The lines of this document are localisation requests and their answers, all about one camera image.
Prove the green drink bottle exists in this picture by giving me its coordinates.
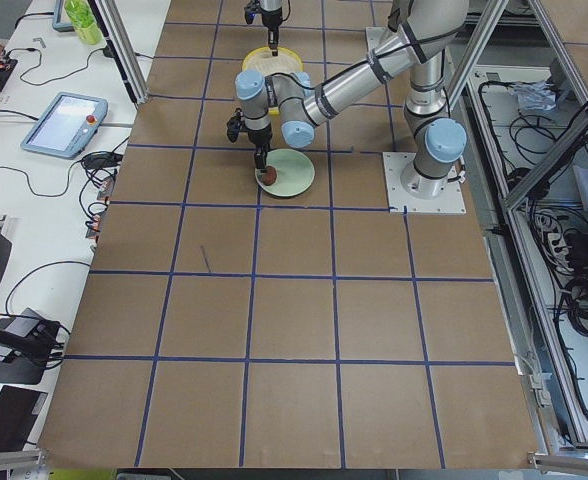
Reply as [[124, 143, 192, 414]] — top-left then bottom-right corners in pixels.
[[64, 0, 102, 45]]

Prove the mint green plate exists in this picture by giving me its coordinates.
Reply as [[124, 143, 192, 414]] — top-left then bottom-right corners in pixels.
[[255, 149, 315, 198]]

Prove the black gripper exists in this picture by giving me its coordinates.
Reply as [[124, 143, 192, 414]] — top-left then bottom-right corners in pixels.
[[263, 9, 281, 55], [247, 127, 273, 171]]

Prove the brown bun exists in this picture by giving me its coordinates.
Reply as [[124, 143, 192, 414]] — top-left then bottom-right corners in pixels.
[[260, 166, 278, 186]]

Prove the black monitor stand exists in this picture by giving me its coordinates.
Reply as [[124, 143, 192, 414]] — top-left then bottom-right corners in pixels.
[[0, 309, 61, 385]]

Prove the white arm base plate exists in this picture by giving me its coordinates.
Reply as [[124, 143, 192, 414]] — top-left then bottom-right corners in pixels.
[[382, 152, 466, 215], [365, 26, 391, 51]]

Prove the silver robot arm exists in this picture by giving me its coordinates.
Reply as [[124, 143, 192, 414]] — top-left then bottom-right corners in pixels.
[[259, 0, 283, 56], [227, 1, 469, 200]]

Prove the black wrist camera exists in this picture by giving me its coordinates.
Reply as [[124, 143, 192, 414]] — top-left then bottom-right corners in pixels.
[[244, 0, 260, 25], [226, 108, 246, 143]]

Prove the aluminium frame post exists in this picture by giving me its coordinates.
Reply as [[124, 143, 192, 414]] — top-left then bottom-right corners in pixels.
[[88, 0, 149, 106]]

